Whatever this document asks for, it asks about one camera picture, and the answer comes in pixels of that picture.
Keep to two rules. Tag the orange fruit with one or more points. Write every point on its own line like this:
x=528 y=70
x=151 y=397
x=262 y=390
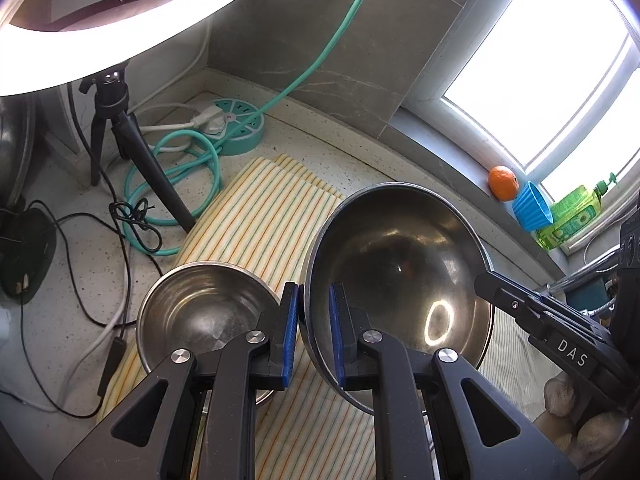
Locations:
x=503 y=183

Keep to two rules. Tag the white plug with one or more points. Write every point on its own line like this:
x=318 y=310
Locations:
x=207 y=117

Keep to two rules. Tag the chrome kitchen faucet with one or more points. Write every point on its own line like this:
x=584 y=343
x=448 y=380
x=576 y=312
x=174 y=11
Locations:
x=604 y=264

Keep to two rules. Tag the blue ribbed cup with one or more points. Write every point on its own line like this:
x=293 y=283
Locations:
x=531 y=208

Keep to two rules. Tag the teal round power strip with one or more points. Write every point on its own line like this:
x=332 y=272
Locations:
x=234 y=126

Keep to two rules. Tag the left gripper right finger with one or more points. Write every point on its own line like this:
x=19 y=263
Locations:
x=435 y=416

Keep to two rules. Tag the large steel bowl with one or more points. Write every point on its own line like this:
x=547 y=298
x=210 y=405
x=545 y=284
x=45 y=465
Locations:
x=407 y=258

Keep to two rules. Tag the ring light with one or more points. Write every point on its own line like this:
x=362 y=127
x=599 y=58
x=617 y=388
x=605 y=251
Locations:
x=45 y=43

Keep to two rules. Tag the green dish soap bottle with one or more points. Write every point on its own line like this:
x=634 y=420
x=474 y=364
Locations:
x=573 y=213

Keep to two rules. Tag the black light tripod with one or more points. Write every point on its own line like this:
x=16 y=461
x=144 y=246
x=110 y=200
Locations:
x=111 y=105

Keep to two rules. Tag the red steel bowl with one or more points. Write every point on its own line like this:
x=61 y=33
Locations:
x=202 y=306

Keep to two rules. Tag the black pot lid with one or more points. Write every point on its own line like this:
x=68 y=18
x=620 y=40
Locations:
x=18 y=119

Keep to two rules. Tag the gloved right hand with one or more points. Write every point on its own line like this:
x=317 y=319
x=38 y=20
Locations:
x=585 y=444

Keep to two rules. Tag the striped yellow towel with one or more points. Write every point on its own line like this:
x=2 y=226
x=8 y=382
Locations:
x=264 y=221

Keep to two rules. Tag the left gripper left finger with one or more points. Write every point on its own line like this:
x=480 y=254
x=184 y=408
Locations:
x=193 y=416

